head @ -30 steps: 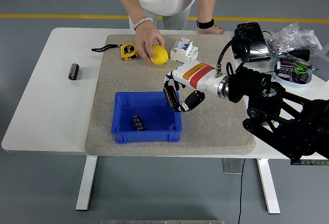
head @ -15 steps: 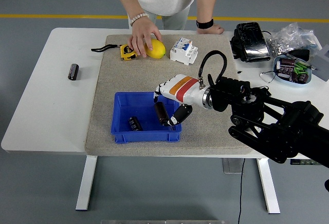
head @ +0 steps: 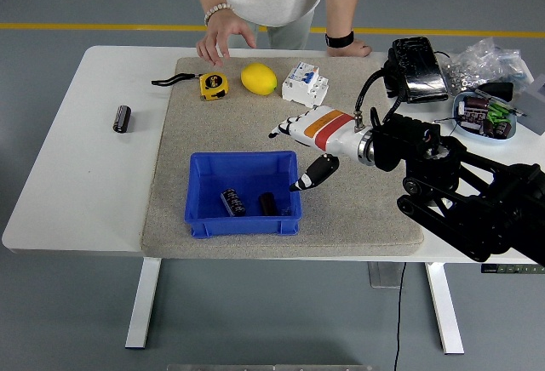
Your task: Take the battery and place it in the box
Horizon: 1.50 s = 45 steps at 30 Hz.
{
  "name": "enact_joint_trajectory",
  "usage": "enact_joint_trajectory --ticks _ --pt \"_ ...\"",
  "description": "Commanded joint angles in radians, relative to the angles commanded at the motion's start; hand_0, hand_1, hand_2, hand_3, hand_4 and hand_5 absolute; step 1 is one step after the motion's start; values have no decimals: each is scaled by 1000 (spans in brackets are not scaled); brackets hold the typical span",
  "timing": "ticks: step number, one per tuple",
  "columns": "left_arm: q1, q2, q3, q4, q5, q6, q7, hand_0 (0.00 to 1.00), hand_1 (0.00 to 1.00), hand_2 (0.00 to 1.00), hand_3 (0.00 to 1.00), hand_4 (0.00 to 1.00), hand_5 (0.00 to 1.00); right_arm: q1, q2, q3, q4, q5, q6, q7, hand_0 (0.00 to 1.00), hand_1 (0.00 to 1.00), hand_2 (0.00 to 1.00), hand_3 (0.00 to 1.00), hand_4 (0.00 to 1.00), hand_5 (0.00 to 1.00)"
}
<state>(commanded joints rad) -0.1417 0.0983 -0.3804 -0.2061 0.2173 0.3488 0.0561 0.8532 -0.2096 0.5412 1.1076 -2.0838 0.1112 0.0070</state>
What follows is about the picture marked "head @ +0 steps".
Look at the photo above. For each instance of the blue plastic box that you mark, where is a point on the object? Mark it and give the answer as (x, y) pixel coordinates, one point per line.
(242, 226)

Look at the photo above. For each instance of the person's right hand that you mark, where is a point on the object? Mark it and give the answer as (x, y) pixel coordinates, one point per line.
(223, 35)

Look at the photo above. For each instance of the large clear plastic bag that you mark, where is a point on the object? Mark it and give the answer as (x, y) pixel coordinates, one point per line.
(494, 60)

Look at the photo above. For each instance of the grey bracket under table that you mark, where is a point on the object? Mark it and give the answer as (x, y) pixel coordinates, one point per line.
(383, 275)

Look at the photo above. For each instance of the white circuit breaker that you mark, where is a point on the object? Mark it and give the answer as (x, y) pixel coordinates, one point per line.
(304, 86)

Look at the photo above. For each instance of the black battery with grey label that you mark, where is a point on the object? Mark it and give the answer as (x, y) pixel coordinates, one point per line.
(233, 201)

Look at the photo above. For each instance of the dark brown cylindrical battery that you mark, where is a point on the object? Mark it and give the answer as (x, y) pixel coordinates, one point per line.
(121, 119)
(268, 203)

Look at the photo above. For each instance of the grey-brown mat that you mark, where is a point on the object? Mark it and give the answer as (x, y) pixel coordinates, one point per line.
(238, 128)

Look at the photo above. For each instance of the person's left forearm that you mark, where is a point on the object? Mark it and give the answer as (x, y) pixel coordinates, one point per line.
(342, 1)

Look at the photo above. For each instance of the black wrist watch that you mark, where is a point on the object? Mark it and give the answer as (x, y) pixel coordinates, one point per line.
(340, 40)

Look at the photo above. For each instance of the clear bag of metal parts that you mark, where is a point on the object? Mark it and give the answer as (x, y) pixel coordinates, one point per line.
(457, 75)

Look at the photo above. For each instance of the grey flat box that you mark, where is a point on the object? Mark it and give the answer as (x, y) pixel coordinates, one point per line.
(532, 107)

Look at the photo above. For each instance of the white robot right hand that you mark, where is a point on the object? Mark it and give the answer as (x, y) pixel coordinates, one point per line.
(325, 130)

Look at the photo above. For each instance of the yellow tape measure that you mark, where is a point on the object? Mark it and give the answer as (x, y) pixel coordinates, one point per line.
(213, 86)

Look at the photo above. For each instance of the black foot pedal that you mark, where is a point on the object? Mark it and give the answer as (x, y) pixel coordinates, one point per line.
(419, 69)

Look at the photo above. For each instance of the person's left hand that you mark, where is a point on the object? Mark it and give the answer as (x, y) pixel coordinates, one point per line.
(347, 49)

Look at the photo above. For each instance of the light blue tray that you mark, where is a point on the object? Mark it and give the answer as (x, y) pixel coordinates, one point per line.
(460, 103)

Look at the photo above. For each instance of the table control panel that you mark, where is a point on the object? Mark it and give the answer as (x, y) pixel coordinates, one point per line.
(511, 268)

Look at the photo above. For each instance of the white table leg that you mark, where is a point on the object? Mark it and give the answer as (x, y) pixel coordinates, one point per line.
(445, 307)
(145, 303)

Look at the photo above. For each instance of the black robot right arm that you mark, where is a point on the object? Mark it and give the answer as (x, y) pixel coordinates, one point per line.
(468, 201)

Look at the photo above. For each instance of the yellow lemon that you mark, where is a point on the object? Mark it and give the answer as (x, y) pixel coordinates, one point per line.
(259, 78)

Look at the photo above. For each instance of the green terminal blocks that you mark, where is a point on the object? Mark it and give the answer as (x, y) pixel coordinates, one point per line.
(497, 113)

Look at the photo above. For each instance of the black pouch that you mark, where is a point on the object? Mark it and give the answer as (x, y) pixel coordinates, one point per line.
(496, 90)

